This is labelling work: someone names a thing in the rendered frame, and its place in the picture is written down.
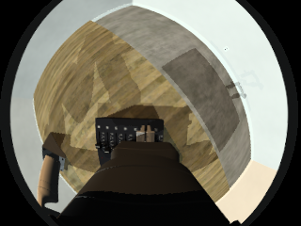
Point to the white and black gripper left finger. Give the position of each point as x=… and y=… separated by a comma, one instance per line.
x=140, y=135

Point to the black lighting desk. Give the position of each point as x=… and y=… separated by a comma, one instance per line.
x=111, y=131

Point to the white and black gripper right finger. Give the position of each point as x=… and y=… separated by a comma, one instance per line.
x=150, y=135

